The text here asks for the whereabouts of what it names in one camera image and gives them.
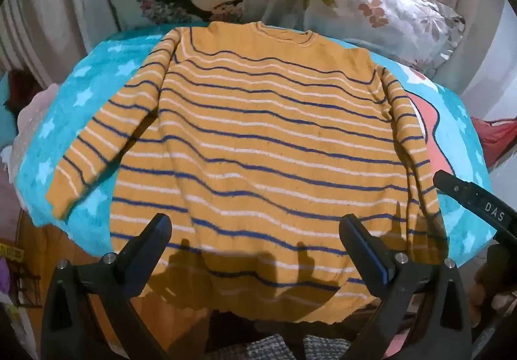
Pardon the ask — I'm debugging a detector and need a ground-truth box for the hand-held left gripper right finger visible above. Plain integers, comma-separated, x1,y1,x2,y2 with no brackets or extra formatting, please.
338,213,474,360

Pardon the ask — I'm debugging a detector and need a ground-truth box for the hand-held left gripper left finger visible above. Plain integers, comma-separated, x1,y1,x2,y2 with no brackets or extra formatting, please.
40,213,174,360

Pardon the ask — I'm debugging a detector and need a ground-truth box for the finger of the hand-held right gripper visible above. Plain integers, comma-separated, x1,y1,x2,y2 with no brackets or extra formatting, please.
433,169,517,252

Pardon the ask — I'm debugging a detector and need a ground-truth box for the orange striped sweater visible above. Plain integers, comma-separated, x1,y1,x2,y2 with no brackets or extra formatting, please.
45,21,449,324

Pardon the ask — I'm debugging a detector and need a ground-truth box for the person's right hand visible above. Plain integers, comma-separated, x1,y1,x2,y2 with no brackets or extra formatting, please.
472,259,517,306

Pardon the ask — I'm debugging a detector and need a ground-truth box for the wooden table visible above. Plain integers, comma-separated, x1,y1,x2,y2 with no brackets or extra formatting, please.
16,211,215,353

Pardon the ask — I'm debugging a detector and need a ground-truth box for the grey checked cloth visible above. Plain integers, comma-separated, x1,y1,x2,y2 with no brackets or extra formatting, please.
208,334,352,360

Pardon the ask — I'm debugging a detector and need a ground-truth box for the yellow box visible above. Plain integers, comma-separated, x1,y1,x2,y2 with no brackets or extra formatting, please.
0,243,25,264

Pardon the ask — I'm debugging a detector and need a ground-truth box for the teal star blanket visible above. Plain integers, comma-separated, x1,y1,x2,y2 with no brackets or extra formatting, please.
14,23,495,264

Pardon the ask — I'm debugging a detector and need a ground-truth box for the purple object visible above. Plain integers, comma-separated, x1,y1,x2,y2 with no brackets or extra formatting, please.
0,257,11,296

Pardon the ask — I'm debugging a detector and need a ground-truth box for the pink cushion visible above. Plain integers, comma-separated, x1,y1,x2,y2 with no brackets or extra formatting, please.
8,83,61,179

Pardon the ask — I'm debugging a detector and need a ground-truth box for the dark red cloth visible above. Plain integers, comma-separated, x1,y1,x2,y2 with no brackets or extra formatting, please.
3,68,43,110

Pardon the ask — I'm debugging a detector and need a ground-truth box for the white floral pillow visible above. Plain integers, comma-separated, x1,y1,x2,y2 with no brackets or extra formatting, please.
295,0,466,80

